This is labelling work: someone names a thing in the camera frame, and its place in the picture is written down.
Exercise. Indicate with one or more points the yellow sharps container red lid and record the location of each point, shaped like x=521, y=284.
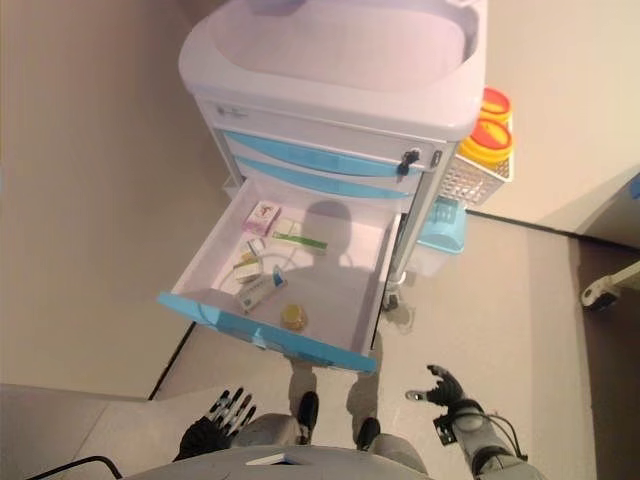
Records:
x=496, y=105
x=487, y=137

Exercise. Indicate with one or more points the blue white medicine box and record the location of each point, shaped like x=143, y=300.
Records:
x=260, y=296

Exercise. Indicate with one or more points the grey robot left leg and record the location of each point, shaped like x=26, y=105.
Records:
x=272, y=430

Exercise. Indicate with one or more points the white hospital bed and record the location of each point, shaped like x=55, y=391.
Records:
x=610, y=215

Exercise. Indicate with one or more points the white tube blue cap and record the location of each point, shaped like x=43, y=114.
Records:
x=276, y=276

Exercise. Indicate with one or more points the grey robot leg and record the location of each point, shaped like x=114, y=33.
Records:
x=395, y=450
x=272, y=430

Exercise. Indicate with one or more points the black cart caster wheel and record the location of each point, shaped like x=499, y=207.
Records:
x=391, y=300

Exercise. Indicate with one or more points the yellow medicine bottle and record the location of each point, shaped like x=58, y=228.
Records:
x=294, y=317

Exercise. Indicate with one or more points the black cart keys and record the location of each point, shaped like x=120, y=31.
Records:
x=409, y=162

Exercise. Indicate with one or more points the blue bed corner bumper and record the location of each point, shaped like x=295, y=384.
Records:
x=635, y=189

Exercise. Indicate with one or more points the yellow white medicine box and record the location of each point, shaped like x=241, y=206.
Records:
x=247, y=272

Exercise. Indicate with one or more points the blue white cart drawer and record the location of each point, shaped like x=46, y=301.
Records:
x=340, y=280
x=310, y=152
x=320, y=177

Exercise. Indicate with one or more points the bed caster wheel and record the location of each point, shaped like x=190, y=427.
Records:
x=600, y=297

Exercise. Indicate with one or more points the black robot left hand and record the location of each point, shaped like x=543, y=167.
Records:
x=210, y=435

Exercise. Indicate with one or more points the white medical cart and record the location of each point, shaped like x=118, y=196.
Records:
x=325, y=75

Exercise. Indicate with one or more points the grey robot torso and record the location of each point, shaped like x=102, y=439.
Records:
x=310, y=465

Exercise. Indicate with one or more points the pink white medicine box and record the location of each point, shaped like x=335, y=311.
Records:
x=261, y=218

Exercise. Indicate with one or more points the green white medicine box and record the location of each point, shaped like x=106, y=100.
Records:
x=299, y=242

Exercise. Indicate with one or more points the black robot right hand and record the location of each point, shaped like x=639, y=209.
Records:
x=452, y=392

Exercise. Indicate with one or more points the grey robot right leg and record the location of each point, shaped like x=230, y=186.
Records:
x=395, y=450

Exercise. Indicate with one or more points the waste bin with blue lid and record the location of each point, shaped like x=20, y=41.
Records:
x=442, y=235

